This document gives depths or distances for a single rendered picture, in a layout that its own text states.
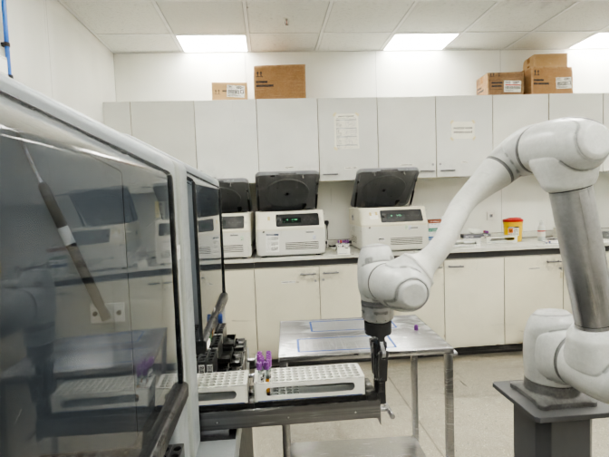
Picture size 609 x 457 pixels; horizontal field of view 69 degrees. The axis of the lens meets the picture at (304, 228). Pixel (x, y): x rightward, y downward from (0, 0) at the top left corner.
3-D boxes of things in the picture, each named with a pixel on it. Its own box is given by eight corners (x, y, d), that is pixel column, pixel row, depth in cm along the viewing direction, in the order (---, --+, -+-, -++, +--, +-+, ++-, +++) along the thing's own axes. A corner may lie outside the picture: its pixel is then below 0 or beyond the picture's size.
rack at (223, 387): (131, 415, 114) (130, 392, 114) (142, 398, 124) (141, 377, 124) (247, 407, 117) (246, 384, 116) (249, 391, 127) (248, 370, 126)
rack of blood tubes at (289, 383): (255, 406, 117) (254, 384, 117) (256, 390, 127) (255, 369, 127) (365, 398, 119) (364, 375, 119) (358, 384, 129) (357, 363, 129)
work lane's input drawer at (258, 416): (117, 446, 113) (114, 412, 112) (133, 420, 126) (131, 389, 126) (397, 424, 118) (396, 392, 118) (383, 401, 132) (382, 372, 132)
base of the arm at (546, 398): (552, 376, 153) (552, 361, 153) (600, 406, 131) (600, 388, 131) (501, 380, 152) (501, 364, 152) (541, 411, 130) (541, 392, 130)
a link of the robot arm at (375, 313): (364, 304, 118) (364, 325, 118) (398, 302, 119) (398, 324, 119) (357, 296, 127) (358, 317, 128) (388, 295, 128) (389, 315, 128)
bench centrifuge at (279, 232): (256, 258, 349) (253, 170, 344) (257, 249, 410) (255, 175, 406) (326, 255, 353) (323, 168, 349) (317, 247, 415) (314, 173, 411)
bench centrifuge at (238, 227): (179, 261, 345) (175, 179, 341) (195, 252, 407) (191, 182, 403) (251, 258, 347) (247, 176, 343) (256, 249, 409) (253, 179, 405)
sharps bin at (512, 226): (508, 242, 396) (508, 218, 394) (498, 240, 413) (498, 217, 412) (527, 241, 397) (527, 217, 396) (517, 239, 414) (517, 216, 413)
